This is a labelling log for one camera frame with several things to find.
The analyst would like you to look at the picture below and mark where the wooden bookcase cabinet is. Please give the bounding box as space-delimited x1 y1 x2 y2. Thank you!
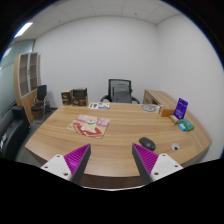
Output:
14 52 39 122

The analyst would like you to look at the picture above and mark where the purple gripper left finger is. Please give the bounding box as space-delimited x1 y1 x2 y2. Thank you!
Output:
40 143 92 186

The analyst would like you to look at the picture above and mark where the black sofa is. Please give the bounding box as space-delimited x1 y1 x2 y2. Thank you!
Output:
0 106 30 160

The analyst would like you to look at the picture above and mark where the purple sign stand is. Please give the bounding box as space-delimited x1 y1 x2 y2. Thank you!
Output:
174 98 188 120

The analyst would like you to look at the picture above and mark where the blue packet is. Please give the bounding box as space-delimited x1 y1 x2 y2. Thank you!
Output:
178 124 187 131

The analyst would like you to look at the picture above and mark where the black computer mouse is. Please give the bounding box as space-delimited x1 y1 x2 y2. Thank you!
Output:
139 137 156 151

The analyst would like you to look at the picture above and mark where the dark printed box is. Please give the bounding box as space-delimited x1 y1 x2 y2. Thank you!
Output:
71 88 88 106

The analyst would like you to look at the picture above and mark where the desk cable grommet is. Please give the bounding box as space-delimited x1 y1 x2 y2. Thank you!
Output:
171 143 180 151

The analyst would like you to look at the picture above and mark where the ceiling light panel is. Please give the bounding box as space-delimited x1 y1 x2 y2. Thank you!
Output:
14 22 33 38

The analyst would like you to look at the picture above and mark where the grey mesh office chair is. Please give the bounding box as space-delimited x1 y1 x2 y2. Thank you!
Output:
101 79 140 104

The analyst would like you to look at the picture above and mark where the orange wooden box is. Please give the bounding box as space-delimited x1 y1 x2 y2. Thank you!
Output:
160 107 174 117

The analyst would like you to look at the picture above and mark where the brown cardboard box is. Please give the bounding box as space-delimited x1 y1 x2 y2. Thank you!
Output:
61 90 71 105

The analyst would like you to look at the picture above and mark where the wooden side cabinet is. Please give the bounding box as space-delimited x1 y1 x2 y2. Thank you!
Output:
143 90 177 109

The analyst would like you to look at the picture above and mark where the green white leaflet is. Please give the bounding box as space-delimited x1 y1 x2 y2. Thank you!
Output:
88 102 110 109

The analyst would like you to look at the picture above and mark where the green packet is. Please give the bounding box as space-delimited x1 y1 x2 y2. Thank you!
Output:
180 119 194 131

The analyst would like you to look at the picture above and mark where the cat pattern mouse pad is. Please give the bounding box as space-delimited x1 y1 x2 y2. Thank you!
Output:
67 114 110 139

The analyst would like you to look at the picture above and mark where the wooden office desk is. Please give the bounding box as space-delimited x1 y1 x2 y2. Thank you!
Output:
26 103 212 189

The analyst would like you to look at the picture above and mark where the black visitor chair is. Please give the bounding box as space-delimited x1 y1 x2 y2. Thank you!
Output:
31 85 48 117

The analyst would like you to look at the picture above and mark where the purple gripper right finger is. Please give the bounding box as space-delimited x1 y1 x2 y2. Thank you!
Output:
131 143 184 185

